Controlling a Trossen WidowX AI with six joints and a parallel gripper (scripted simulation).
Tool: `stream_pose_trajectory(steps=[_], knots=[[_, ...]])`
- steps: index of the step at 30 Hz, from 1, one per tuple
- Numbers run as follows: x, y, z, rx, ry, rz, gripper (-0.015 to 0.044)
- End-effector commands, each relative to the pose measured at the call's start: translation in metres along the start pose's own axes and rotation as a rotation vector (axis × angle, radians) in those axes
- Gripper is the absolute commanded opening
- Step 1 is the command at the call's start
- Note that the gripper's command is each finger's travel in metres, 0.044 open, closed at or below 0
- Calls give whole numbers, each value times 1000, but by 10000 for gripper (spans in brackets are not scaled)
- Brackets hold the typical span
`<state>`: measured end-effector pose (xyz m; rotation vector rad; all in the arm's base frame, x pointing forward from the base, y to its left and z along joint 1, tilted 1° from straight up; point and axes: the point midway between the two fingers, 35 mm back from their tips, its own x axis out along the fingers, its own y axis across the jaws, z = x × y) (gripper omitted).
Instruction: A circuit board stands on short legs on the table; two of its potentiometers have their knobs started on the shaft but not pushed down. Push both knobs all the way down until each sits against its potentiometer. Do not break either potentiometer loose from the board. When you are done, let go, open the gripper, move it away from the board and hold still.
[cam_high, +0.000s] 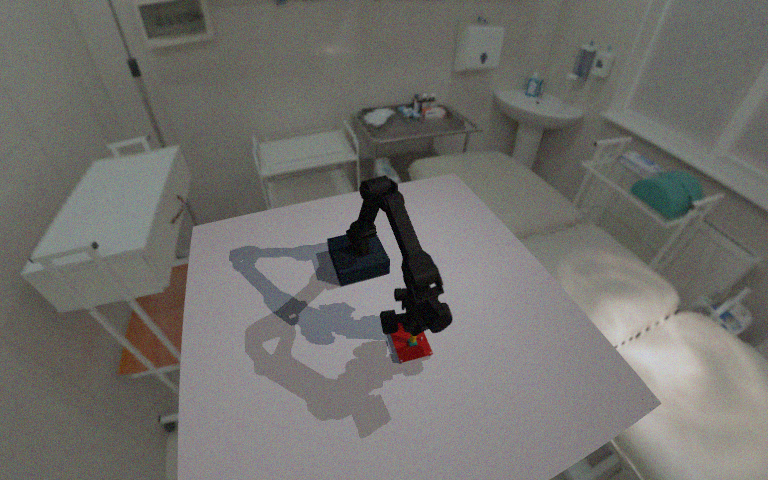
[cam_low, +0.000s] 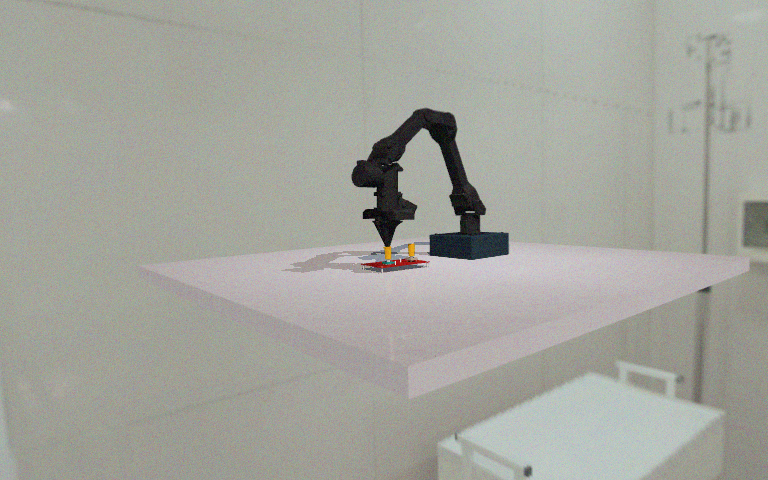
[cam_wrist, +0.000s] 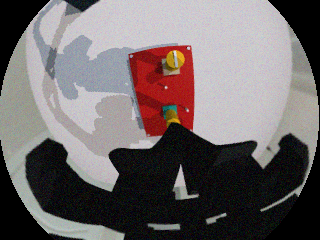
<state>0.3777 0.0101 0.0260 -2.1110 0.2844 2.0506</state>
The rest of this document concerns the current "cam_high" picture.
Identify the red circuit board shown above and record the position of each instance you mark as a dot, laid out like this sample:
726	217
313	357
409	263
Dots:
410	347

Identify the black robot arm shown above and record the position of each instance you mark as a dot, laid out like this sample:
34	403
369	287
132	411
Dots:
418	267

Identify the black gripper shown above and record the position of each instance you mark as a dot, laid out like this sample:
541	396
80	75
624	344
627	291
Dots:
411	320

